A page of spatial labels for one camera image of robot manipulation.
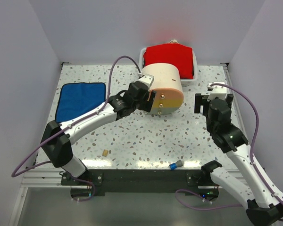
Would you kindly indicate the blue grey glue stick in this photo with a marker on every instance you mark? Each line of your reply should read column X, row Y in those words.
column 175, row 165

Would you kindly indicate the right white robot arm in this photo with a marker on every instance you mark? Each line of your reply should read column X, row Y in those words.
column 260, row 197

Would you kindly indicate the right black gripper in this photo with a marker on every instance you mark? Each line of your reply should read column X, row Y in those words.
column 200, row 100

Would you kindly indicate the red folded cloth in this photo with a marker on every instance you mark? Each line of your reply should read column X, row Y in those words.
column 172, row 53

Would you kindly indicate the aluminium frame rail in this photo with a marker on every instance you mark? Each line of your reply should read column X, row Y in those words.
column 57, row 177

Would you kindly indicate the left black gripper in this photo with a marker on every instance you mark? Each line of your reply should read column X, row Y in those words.
column 150, row 101

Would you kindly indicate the white plastic basket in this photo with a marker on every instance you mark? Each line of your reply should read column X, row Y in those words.
column 184, row 82

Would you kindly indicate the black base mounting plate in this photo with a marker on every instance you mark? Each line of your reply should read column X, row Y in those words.
column 85, row 188

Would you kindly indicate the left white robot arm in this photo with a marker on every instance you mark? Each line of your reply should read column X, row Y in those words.
column 58, row 138

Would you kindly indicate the blue microfiber cloth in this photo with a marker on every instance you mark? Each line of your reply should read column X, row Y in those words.
column 77, row 99

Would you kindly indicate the beige round drawer organizer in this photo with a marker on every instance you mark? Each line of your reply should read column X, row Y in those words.
column 167, row 85

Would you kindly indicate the small tan eraser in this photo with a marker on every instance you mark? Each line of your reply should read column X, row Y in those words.
column 105, row 152

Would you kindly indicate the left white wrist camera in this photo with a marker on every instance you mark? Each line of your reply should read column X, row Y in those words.
column 147, row 80

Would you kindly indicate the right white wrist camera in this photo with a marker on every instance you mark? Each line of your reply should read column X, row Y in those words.
column 216, row 91

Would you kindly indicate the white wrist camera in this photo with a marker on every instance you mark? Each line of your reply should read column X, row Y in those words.
column 216, row 91
column 147, row 80

